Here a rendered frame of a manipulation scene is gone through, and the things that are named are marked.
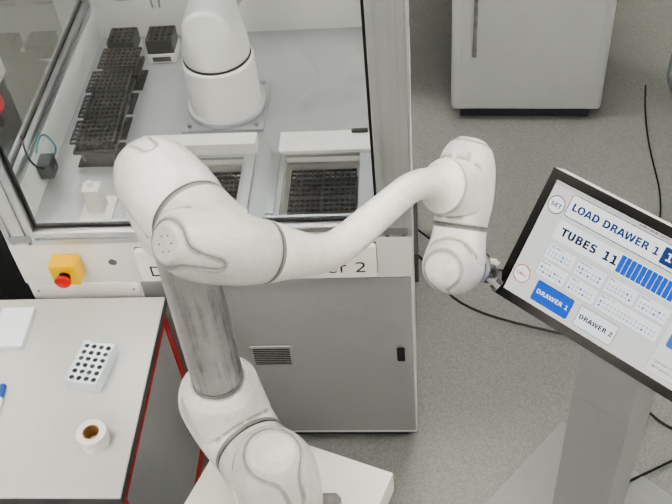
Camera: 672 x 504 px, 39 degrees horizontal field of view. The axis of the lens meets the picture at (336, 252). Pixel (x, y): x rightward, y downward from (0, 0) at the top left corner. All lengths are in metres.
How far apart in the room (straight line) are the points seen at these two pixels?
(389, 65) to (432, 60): 2.50
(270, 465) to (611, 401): 0.94
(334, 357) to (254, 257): 1.33
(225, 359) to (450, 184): 0.52
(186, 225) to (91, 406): 1.08
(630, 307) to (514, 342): 1.29
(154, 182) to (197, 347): 0.39
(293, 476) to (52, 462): 0.72
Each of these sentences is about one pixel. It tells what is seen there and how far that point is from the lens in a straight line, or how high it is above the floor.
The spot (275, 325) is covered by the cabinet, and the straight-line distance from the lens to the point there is 2.57.
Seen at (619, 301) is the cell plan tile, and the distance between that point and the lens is 2.03.
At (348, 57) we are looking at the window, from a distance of 1.96.
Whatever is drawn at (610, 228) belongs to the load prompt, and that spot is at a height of 1.15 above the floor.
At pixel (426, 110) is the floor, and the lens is 4.16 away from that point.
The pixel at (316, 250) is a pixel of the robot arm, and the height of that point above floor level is 1.53.
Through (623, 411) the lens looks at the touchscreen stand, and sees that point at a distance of 2.34.
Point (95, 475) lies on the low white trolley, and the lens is 2.23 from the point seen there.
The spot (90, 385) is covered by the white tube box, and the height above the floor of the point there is 0.79.
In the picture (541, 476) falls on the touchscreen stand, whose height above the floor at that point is 0.04.
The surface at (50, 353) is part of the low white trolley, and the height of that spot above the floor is 0.76.
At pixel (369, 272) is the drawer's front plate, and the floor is 0.84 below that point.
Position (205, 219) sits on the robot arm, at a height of 1.68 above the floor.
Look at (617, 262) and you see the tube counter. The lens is 2.03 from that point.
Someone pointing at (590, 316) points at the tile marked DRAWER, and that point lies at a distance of 2.06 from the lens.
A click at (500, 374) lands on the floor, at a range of 3.19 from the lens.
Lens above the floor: 2.59
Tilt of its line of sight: 47 degrees down
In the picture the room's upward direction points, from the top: 7 degrees counter-clockwise
